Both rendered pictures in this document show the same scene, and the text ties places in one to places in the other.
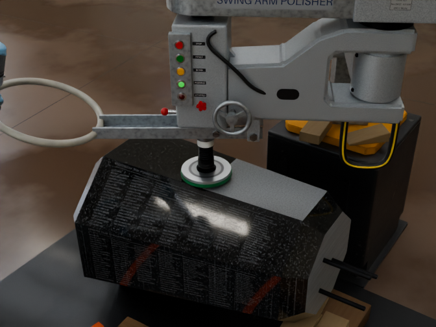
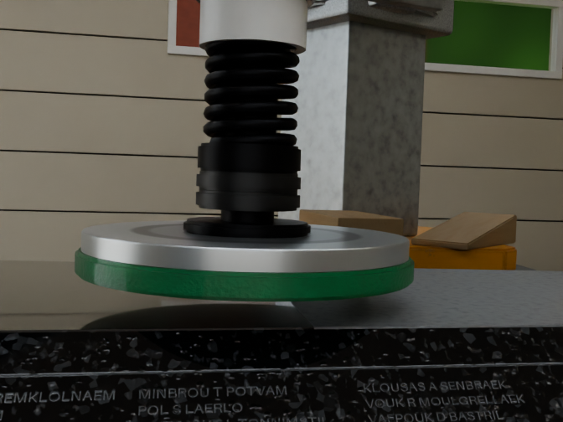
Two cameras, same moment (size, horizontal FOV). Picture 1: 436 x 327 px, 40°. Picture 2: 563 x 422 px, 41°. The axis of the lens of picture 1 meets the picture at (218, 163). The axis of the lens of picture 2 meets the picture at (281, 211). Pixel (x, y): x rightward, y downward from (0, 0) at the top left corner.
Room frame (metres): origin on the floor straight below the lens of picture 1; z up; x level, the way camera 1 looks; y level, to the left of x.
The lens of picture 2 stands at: (1.77, 0.36, 0.89)
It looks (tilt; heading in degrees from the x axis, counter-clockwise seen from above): 3 degrees down; 318
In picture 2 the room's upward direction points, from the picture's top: 2 degrees clockwise
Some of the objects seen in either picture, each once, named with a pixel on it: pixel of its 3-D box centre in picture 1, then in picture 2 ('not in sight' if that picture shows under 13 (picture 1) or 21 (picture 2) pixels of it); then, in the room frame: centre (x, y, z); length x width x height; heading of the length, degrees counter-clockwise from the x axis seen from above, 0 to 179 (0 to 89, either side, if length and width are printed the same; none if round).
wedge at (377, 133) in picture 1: (365, 134); (466, 229); (2.51, -0.71, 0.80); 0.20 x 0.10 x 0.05; 100
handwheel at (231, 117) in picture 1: (232, 113); not in sight; (2.03, -0.06, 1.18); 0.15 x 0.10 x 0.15; 85
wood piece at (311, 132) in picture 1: (316, 129); (347, 229); (2.57, -0.48, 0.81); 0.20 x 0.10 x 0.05; 153
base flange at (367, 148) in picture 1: (346, 119); (346, 241); (2.74, -0.67, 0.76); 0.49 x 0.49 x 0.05; 55
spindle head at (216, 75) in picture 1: (224, 71); not in sight; (2.15, -0.03, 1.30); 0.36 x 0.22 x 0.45; 85
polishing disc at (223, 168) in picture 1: (205, 169); (246, 241); (2.16, 0.05, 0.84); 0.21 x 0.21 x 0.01
